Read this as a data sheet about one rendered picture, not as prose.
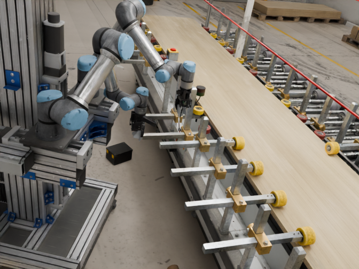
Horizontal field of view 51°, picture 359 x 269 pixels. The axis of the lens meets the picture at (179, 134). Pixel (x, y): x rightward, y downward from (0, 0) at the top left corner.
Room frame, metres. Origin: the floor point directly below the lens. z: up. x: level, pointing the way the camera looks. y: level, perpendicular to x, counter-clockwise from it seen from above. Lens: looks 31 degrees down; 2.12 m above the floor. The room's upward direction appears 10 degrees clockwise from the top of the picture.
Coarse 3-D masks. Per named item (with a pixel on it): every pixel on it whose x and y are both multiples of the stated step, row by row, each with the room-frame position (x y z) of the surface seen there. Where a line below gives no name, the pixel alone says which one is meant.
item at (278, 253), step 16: (176, 80) 3.04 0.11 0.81; (160, 128) 3.29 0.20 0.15; (192, 128) 2.54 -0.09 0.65; (208, 160) 2.18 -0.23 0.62; (224, 160) 1.98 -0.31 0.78; (240, 192) 1.73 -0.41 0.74; (256, 208) 1.56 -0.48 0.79; (272, 224) 1.41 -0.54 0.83; (208, 240) 1.92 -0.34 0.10; (272, 256) 1.34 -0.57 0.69; (288, 256) 1.25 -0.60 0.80
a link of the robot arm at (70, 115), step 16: (112, 32) 1.77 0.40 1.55; (112, 48) 1.69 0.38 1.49; (128, 48) 1.73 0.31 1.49; (96, 64) 1.65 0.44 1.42; (112, 64) 1.68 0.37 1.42; (96, 80) 1.60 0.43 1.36; (80, 96) 1.53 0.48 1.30; (64, 112) 1.45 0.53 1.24; (80, 112) 1.47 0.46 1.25; (80, 128) 1.48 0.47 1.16
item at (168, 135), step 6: (168, 132) 2.06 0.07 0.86; (174, 132) 2.07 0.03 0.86; (180, 132) 2.09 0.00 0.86; (192, 132) 2.11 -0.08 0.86; (144, 138) 1.97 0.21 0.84; (150, 138) 1.99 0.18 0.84; (156, 138) 2.00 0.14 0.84; (162, 138) 2.02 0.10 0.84; (168, 138) 2.03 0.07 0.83; (174, 138) 2.05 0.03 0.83
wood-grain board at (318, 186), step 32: (160, 32) 4.05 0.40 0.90; (192, 32) 4.26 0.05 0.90; (224, 64) 3.39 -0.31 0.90; (224, 96) 2.68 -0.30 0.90; (256, 96) 2.78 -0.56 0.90; (224, 128) 2.17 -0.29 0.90; (256, 128) 2.25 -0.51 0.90; (288, 128) 2.33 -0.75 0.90; (256, 160) 1.85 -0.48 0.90; (288, 160) 1.91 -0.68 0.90; (320, 160) 1.98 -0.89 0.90; (256, 192) 1.59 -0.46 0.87; (288, 192) 1.60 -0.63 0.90; (320, 192) 1.65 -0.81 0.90; (352, 192) 1.70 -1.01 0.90; (288, 224) 1.35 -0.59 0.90; (320, 224) 1.39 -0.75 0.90; (352, 224) 1.43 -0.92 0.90; (320, 256) 1.18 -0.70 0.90; (352, 256) 1.21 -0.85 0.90
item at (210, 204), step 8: (208, 200) 1.35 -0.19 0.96; (216, 200) 1.36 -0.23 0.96; (224, 200) 1.37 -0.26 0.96; (232, 200) 1.38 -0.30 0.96; (248, 200) 1.40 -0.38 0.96; (256, 200) 1.42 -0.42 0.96; (264, 200) 1.44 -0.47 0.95; (272, 200) 1.45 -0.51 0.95; (192, 208) 1.30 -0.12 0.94; (200, 208) 1.31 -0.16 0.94; (208, 208) 1.33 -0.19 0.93
